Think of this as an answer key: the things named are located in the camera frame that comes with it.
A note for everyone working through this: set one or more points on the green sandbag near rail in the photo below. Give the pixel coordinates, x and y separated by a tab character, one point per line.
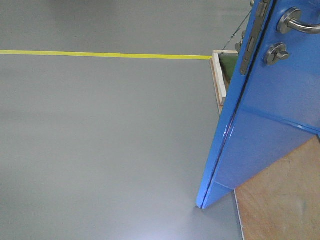
228	64

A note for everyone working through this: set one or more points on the silver thumb turn lock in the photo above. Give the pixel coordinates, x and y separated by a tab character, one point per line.
277	52

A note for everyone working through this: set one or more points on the silver lever door handle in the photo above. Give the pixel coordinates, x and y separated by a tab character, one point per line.
290	20

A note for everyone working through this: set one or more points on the blue door platform plywood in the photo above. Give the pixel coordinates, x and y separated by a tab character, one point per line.
280	195

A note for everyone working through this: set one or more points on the metal latch face plate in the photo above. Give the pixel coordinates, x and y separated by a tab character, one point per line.
259	18

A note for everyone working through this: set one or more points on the blue door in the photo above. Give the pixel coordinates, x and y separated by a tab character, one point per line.
209	191

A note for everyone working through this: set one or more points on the white wooden edge rail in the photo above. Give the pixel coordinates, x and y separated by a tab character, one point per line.
220	76

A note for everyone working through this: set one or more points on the yellow floor tape line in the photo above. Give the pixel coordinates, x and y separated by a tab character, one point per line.
105	55

